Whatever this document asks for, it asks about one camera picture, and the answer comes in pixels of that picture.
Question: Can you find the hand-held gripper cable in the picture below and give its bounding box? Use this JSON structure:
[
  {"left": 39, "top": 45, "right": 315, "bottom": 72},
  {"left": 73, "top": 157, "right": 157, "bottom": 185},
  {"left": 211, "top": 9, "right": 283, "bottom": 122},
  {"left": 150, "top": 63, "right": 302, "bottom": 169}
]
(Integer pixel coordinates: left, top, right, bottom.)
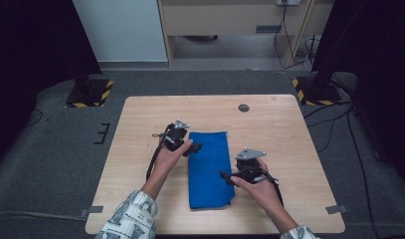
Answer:
[
  {"left": 263, "top": 168, "right": 285, "bottom": 207},
  {"left": 145, "top": 123, "right": 175, "bottom": 182}
]

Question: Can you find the long black floor cable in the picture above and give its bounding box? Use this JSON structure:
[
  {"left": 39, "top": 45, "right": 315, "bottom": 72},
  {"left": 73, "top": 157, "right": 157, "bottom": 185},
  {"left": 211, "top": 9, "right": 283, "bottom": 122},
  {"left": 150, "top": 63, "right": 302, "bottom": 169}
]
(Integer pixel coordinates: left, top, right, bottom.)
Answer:
[{"left": 346, "top": 109, "right": 377, "bottom": 239}]

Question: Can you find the grey tape piece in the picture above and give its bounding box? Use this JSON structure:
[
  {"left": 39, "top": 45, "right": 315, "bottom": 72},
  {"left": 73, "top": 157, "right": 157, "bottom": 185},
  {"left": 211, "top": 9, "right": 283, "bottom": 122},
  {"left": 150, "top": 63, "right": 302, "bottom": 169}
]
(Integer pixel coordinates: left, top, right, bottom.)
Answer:
[
  {"left": 80, "top": 205, "right": 104, "bottom": 219},
  {"left": 324, "top": 204, "right": 350, "bottom": 215}
]

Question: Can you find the black hanging power cable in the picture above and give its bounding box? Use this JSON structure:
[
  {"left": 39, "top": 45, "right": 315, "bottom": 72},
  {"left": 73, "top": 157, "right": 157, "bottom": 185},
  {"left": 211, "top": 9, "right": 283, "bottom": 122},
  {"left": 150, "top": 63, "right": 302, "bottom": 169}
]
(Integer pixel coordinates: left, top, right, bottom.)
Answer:
[{"left": 273, "top": 0, "right": 313, "bottom": 70}]

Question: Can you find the black stand with striped base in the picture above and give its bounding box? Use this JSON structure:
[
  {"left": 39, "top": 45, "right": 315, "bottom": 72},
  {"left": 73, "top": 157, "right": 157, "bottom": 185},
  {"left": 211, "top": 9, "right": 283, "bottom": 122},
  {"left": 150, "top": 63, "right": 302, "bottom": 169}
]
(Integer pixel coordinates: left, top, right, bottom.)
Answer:
[
  {"left": 292, "top": 63, "right": 343, "bottom": 108},
  {"left": 64, "top": 59, "right": 114, "bottom": 109}
]

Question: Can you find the right hand-held gripper cable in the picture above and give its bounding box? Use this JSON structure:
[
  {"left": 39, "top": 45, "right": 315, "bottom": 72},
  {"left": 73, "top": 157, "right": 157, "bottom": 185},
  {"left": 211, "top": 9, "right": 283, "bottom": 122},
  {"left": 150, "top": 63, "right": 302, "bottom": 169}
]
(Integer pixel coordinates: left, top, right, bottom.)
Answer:
[{"left": 263, "top": 168, "right": 285, "bottom": 207}]

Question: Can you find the person's left hand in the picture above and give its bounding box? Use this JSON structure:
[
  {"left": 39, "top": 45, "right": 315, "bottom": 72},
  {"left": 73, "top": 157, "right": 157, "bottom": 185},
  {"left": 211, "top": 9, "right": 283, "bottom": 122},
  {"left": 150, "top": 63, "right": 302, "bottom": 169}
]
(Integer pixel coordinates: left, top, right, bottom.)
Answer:
[{"left": 151, "top": 139, "right": 194, "bottom": 187}]

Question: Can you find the thin black floor cable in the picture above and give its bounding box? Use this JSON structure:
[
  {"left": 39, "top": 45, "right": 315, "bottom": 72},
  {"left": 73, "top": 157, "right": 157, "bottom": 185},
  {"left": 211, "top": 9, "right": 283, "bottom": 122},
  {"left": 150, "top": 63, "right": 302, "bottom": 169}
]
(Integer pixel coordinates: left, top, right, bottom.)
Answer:
[{"left": 24, "top": 109, "right": 45, "bottom": 127}]

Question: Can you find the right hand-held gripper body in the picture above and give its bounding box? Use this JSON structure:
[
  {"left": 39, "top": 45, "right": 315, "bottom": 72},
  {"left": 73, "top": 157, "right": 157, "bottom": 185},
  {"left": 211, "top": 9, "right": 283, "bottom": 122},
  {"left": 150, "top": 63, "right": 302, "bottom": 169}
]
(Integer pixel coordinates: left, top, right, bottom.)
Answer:
[{"left": 233, "top": 147, "right": 270, "bottom": 185}]

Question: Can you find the person's right hand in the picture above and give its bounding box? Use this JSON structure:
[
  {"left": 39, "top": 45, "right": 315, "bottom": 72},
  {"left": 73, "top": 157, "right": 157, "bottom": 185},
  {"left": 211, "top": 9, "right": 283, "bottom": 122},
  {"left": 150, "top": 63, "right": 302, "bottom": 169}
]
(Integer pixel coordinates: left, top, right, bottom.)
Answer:
[{"left": 230, "top": 158, "right": 285, "bottom": 214}]

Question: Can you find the black curtain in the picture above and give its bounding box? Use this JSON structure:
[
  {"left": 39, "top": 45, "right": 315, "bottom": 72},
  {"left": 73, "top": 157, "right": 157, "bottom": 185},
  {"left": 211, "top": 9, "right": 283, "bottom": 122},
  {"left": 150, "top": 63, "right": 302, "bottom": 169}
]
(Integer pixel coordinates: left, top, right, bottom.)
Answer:
[
  {"left": 0, "top": 0, "right": 102, "bottom": 167},
  {"left": 310, "top": 0, "right": 405, "bottom": 190}
]

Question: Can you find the white cabinet panel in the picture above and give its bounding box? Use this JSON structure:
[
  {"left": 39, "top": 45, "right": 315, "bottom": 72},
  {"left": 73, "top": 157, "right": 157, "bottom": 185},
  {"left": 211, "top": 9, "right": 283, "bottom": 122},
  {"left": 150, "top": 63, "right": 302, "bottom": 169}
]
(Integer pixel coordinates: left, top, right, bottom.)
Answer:
[{"left": 72, "top": 0, "right": 168, "bottom": 63}]

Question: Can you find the blue cloth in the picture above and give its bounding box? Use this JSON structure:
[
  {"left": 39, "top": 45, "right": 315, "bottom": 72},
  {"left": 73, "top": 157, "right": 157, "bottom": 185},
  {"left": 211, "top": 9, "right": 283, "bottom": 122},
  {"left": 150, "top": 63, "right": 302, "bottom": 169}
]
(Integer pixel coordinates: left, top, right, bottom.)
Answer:
[{"left": 187, "top": 130, "right": 237, "bottom": 211}]

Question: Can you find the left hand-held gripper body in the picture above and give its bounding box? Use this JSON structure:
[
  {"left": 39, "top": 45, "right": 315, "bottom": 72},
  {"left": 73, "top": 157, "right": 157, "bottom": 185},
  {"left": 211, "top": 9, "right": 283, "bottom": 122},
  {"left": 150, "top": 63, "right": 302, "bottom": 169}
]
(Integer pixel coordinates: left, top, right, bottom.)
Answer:
[{"left": 152, "top": 119, "right": 191, "bottom": 153}]

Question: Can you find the left hand-held gripper cable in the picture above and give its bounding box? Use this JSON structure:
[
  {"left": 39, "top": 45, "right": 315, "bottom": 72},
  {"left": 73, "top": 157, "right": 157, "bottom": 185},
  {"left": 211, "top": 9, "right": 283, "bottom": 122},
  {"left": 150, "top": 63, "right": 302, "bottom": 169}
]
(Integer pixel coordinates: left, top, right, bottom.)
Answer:
[{"left": 145, "top": 123, "right": 175, "bottom": 182}]

